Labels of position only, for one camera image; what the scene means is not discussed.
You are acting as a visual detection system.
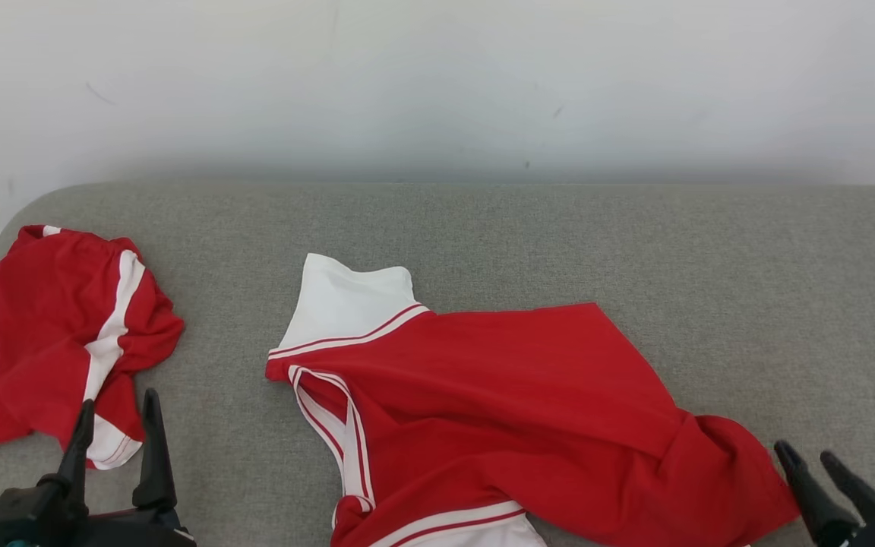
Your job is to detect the red white sleeveless jersey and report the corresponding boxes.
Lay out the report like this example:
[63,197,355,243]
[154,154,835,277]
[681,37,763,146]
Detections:
[265,253,801,547]

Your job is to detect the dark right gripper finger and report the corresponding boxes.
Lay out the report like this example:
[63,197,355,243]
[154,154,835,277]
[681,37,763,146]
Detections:
[821,451,875,525]
[775,439,860,547]

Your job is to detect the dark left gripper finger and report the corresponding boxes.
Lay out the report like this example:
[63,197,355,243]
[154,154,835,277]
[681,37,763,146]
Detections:
[132,390,178,511]
[58,400,96,495]

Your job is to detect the red shorts with white stripe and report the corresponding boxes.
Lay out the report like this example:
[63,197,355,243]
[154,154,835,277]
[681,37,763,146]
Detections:
[0,225,185,470]

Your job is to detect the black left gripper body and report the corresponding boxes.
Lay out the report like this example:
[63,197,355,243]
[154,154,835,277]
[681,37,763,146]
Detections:
[73,511,195,547]

